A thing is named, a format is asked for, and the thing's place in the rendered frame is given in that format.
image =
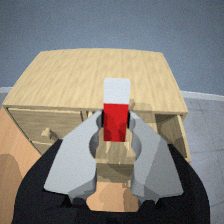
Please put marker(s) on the white and red eraser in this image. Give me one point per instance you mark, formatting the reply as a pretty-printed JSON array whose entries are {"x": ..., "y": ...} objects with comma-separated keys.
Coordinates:
[{"x": 116, "y": 104}]

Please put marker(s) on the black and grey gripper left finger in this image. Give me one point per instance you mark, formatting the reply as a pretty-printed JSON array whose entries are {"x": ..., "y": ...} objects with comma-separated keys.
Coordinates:
[{"x": 65, "y": 171}]

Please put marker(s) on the tan wooden chest of drawers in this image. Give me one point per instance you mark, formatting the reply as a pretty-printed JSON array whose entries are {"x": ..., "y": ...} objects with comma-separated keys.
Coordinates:
[{"x": 73, "y": 79}]

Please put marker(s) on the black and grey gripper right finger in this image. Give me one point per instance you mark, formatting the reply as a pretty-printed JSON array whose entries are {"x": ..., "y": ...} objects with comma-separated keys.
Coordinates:
[{"x": 163, "y": 175}]

